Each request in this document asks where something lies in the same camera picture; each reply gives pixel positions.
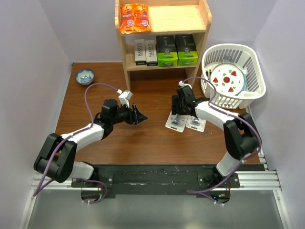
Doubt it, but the orange razor bag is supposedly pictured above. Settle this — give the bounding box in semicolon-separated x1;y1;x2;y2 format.
133;3;152;32
120;3;135;34

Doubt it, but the blue white ceramic bowl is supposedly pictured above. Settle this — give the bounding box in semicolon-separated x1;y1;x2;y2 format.
75;69;95;85

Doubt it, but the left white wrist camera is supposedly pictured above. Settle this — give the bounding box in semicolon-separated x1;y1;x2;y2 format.
116;89;133;108

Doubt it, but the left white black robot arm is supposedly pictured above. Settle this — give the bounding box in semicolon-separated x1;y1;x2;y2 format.
33;99;148;187

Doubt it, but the white watermelon pattern plate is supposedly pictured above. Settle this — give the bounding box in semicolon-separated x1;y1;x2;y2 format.
210;62;246;96

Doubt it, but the aluminium rail frame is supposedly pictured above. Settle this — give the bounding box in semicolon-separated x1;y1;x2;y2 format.
18;107;293;229

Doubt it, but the white plastic laundry basket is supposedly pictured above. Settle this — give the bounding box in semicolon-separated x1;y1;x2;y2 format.
201;43;266;109

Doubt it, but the blue razor blister pack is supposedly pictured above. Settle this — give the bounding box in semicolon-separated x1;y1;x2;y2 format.
165;112;188;133
185;115;206;133

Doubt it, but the white Harry's razor box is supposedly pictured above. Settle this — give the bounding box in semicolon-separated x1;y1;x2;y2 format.
145;40;158;66

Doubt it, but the silver Harry's razor box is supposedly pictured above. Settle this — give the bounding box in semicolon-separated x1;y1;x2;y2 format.
134;39;146;65

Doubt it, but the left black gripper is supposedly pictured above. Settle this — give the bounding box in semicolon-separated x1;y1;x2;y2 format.
111;102;147;125

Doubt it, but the black green razor box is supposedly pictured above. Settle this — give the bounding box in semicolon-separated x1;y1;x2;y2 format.
156;35;178;67
174;34;198;66

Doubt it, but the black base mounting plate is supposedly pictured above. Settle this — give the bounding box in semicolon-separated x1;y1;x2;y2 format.
67;164;264;203

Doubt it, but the wooden two-tier shelf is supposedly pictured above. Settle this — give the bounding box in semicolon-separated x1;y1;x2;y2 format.
114;0;212;90

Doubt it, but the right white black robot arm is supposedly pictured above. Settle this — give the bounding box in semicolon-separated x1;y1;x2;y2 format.
172;84;262;188

